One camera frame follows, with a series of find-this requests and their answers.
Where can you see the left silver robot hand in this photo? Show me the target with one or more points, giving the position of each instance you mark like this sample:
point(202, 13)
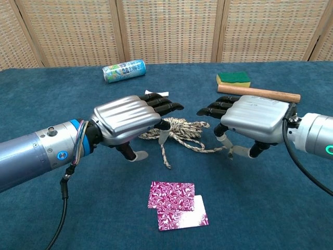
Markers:
point(125, 118)

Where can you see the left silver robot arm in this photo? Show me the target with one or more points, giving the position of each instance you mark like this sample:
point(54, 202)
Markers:
point(36, 153)

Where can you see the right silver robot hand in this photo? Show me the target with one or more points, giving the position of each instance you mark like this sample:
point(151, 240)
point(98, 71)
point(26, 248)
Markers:
point(257, 117)

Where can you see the magenta white patterned card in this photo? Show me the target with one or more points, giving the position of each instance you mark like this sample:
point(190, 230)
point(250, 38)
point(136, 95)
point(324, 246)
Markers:
point(187, 218)

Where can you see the light blue drink can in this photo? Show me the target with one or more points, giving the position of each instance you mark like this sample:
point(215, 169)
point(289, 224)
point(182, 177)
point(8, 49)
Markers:
point(123, 71)

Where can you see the wooden rolling pin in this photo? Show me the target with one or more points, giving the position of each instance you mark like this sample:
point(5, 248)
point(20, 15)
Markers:
point(260, 92)

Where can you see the teal table cloth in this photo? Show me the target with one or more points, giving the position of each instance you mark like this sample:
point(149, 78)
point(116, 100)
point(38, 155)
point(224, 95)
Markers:
point(104, 221)

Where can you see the woven folding screen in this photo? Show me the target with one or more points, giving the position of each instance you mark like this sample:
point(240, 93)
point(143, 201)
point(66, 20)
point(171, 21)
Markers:
point(166, 31)

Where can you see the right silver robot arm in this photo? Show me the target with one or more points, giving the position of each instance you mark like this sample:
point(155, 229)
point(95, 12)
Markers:
point(314, 135)

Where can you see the green yellow sponge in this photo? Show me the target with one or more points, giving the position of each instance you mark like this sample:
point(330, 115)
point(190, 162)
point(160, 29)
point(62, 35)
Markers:
point(233, 79)

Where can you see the small white pink block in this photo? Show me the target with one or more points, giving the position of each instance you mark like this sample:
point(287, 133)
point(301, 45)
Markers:
point(164, 93)

